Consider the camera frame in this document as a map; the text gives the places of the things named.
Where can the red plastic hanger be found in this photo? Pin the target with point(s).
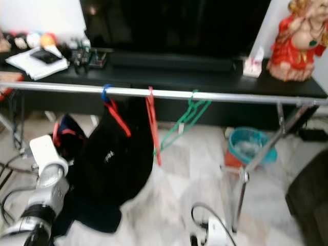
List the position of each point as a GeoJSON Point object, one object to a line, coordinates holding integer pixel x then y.
{"type": "Point", "coordinates": [64, 132]}
{"type": "Point", "coordinates": [154, 125]}

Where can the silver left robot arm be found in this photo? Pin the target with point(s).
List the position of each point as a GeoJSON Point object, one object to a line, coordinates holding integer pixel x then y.
{"type": "Point", "coordinates": [43, 205]}

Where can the green plastic hanger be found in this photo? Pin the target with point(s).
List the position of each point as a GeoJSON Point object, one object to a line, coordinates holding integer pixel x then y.
{"type": "Point", "coordinates": [187, 119]}

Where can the red hanger with blue hook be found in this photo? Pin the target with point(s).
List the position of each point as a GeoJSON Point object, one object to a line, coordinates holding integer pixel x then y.
{"type": "Point", "coordinates": [117, 114]}

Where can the black hanger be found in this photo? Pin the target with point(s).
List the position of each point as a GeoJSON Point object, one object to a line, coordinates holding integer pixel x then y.
{"type": "Point", "coordinates": [18, 118]}

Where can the red bin with teal bag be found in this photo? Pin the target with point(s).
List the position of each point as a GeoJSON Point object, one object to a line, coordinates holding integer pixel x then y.
{"type": "Point", "coordinates": [248, 146]}

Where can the black hanging shirt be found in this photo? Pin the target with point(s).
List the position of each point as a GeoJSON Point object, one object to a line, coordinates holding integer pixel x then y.
{"type": "Point", "coordinates": [118, 159]}

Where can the dark grey sofa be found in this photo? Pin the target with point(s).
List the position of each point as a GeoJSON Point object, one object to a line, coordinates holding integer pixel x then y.
{"type": "Point", "coordinates": [310, 200]}

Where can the black TV cabinet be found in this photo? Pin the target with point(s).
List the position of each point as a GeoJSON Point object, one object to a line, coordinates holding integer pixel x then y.
{"type": "Point", "coordinates": [210, 107]}

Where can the black soundbar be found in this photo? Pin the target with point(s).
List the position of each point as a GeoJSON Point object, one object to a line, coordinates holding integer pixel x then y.
{"type": "Point", "coordinates": [171, 62]}

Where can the marble pattern folding table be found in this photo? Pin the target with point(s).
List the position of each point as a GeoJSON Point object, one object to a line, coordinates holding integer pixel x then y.
{"type": "Point", "coordinates": [7, 84]}

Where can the black television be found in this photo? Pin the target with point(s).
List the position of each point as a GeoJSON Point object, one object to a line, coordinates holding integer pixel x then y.
{"type": "Point", "coordinates": [174, 25]}

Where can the red statue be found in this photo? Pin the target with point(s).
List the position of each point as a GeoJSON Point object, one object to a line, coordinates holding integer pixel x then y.
{"type": "Point", "coordinates": [300, 43]}

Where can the white paper stack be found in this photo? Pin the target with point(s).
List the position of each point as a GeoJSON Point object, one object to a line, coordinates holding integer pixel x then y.
{"type": "Point", "coordinates": [38, 64]}

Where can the black wallet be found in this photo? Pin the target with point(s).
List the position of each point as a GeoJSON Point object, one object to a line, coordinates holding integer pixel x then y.
{"type": "Point", "coordinates": [46, 55]}

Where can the black round plush toy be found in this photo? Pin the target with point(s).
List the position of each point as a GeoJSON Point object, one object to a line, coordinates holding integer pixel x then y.
{"type": "Point", "coordinates": [19, 41]}

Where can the white round plush toy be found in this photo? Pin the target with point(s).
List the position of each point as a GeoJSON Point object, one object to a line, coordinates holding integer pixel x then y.
{"type": "Point", "coordinates": [33, 40]}

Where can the orange round plush toy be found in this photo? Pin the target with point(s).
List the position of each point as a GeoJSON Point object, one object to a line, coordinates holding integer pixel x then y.
{"type": "Point", "coordinates": [47, 39]}

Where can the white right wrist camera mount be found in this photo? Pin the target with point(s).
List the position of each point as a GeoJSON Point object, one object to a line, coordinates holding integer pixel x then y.
{"type": "Point", "coordinates": [216, 236]}

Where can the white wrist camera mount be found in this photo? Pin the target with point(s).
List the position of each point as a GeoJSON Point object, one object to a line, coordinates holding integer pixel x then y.
{"type": "Point", "coordinates": [216, 236]}
{"type": "Point", "coordinates": [47, 151]}

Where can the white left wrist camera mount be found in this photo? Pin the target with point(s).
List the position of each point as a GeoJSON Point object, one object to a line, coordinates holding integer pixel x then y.
{"type": "Point", "coordinates": [47, 151]}

